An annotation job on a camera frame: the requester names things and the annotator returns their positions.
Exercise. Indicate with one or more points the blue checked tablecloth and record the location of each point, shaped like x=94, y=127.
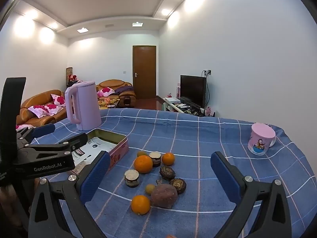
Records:
x=188, y=138

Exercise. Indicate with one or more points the tall brown vase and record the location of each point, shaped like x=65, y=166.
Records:
x=69, y=70

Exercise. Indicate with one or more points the red flower bouquet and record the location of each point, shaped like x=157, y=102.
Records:
x=73, y=78

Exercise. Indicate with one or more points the white flat box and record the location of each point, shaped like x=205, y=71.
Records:
x=172, y=99

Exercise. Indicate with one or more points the purple electric kettle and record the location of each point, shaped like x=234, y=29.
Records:
x=85, y=104

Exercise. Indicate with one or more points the white television stand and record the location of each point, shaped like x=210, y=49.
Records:
x=173, y=106

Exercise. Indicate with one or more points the coffee table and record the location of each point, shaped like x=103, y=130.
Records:
x=109, y=103

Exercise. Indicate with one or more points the large orange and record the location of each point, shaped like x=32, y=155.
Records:
x=143, y=164

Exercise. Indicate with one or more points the pink printed bag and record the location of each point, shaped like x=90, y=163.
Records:
x=209, y=111

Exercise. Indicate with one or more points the black television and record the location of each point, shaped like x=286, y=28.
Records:
x=192, y=90

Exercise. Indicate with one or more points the brown leather armchair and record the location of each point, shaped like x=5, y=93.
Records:
x=111, y=83

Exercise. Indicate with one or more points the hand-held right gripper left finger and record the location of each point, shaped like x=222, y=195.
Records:
x=95, y=177

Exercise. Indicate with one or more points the pink floral cushion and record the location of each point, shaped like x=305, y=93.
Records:
x=23, y=127
x=106, y=92
x=59, y=99
x=44, y=109

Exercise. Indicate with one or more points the dark water chestnut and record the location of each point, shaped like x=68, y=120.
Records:
x=178, y=185
x=167, y=172

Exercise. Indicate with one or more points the purple blanket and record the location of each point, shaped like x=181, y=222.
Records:
x=123, y=90

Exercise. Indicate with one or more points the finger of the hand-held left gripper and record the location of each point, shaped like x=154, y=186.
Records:
x=74, y=141
x=44, y=130

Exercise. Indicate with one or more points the brown wooden door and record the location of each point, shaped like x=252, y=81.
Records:
x=144, y=72

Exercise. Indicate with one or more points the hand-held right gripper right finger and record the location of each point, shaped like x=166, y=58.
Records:
x=225, y=178

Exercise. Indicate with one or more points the pink tin box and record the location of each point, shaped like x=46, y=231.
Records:
x=118, y=148

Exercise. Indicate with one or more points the brown leather sofa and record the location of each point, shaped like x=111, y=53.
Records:
x=37, y=99

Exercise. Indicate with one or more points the cut water chestnut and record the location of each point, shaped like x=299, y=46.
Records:
x=131, y=178
x=155, y=159

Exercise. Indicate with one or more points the white wall socket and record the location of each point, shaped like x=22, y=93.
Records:
x=206, y=72

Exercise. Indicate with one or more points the pink cartoon cup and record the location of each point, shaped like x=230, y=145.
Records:
x=261, y=140

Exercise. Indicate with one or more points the cut water chestnut back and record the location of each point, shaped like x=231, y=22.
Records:
x=155, y=159

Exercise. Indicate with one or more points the square ceiling light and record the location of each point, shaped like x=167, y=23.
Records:
x=137, y=24
x=82, y=30

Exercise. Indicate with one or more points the small yellow-green fruit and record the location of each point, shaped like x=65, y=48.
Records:
x=141, y=153
x=150, y=189

